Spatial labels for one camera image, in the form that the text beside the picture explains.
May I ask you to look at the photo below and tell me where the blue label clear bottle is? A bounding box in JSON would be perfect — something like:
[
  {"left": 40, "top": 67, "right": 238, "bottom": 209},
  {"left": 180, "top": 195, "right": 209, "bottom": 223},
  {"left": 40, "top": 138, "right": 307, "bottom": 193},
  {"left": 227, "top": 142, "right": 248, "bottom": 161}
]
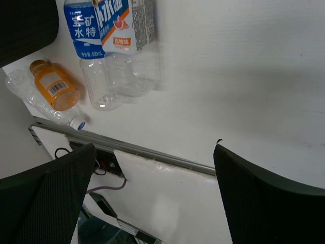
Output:
[{"left": 63, "top": 1, "right": 123, "bottom": 111}]

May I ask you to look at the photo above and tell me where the aluminium table edge rail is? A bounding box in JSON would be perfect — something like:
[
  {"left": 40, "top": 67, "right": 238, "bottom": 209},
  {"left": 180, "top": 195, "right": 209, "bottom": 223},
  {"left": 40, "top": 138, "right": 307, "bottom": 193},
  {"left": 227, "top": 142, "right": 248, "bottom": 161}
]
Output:
[{"left": 33, "top": 117, "right": 216, "bottom": 177}]

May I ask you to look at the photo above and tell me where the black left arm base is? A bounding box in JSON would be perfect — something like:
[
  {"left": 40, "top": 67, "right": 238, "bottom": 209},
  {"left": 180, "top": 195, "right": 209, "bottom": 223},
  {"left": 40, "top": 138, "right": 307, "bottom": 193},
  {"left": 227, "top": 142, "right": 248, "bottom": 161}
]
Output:
[{"left": 54, "top": 142, "right": 126, "bottom": 178}]

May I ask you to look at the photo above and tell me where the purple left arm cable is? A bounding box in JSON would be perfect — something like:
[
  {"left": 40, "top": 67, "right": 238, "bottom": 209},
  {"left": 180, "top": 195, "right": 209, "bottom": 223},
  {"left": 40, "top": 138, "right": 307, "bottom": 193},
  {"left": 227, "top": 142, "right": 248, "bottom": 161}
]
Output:
[{"left": 85, "top": 177, "right": 127, "bottom": 195}]

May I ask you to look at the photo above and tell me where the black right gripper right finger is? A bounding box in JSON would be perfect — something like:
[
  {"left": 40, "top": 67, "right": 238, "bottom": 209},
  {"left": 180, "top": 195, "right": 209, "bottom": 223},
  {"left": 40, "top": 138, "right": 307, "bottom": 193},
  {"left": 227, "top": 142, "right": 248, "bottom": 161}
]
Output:
[{"left": 213, "top": 144, "right": 324, "bottom": 243}]

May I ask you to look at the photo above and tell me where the small orange juice bottle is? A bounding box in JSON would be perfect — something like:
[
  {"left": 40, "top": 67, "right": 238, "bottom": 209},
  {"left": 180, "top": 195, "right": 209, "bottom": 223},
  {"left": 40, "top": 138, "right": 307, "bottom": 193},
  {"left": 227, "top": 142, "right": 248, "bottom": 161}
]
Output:
[{"left": 29, "top": 59, "right": 80, "bottom": 111}]

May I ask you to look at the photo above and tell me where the black ribbed plastic bin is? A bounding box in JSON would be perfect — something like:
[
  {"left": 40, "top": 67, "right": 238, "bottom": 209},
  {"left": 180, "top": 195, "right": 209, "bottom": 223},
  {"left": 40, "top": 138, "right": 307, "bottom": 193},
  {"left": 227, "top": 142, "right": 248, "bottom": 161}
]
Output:
[{"left": 1, "top": 1, "right": 59, "bottom": 67}]

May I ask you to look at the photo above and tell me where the clear plastic bottle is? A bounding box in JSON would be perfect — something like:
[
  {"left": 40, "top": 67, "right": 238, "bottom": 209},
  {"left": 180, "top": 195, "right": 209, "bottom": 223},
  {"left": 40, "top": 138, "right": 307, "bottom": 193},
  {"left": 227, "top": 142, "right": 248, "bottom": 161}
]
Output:
[{"left": 5, "top": 70, "right": 86, "bottom": 131}]

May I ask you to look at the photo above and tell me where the grapefruit label clear bottle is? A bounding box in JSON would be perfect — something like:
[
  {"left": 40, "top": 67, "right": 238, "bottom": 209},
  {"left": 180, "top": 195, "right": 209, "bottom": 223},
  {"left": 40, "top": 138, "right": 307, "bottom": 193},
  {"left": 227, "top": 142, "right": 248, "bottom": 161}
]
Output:
[{"left": 93, "top": 1, "right": 160, "bottom": 98}]

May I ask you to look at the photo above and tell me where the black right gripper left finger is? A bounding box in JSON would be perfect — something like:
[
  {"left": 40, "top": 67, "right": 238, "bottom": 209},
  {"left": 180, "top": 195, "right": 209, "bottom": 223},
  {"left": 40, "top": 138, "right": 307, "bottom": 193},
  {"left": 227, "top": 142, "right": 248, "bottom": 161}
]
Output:
[{"left": 1, "top": 143, "right": 96, "bottom": 243}]

